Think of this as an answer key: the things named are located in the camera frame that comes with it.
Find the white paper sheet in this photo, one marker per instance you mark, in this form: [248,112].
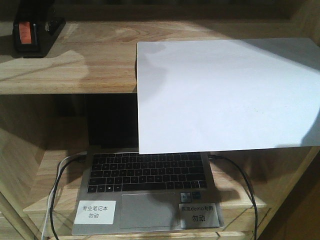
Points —
[227,95]

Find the black stapler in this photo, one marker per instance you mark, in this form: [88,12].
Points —
[36,28]

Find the silver laptop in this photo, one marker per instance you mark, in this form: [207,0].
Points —
[147,188]

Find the grey label sticker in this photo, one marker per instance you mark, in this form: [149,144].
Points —
[198,215]

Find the white label sticker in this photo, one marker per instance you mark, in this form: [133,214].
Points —
[95,212]

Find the wooden shelf unit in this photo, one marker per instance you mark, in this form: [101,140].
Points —
[95,53]

